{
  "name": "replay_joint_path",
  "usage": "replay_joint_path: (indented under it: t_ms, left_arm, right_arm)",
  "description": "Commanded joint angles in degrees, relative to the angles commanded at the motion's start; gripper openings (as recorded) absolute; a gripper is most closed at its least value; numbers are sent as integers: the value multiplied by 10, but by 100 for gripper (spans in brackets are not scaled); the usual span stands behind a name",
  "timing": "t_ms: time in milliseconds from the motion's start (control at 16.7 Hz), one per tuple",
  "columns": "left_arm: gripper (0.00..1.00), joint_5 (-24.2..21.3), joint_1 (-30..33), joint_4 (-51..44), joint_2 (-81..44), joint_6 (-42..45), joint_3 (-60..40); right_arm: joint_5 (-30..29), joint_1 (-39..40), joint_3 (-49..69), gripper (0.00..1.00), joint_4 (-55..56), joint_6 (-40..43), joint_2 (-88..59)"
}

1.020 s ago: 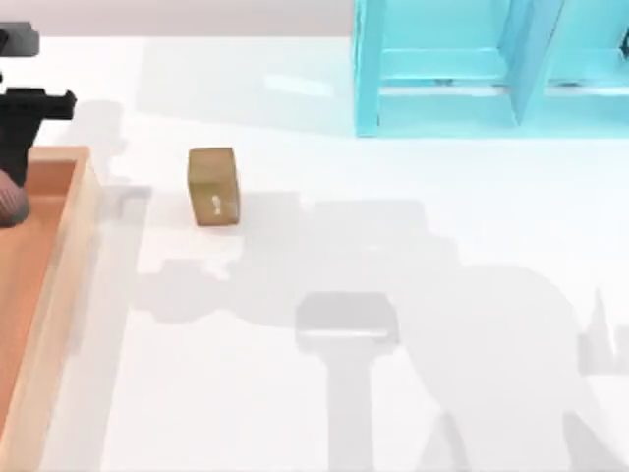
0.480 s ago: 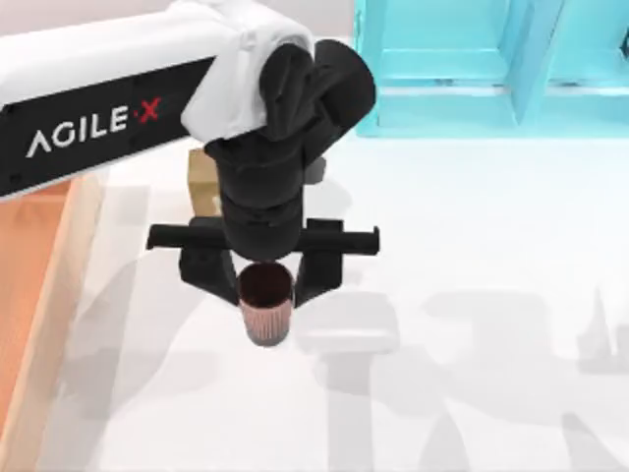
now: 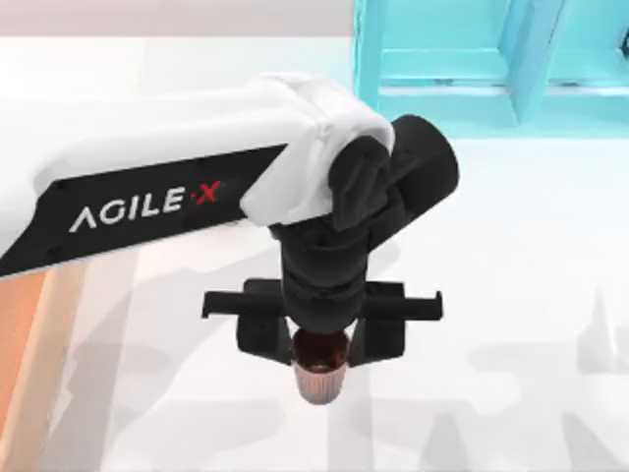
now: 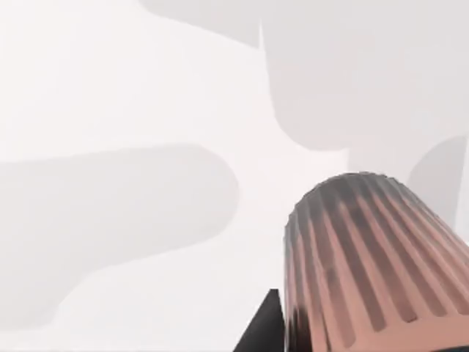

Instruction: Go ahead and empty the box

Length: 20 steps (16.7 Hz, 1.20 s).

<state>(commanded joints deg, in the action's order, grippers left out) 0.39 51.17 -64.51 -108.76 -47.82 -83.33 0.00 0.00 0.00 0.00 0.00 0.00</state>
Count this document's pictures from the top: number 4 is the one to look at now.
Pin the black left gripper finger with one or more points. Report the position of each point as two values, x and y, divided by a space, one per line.
266 326

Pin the ribbed pink and grey cup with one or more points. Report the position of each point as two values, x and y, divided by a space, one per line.
370 264

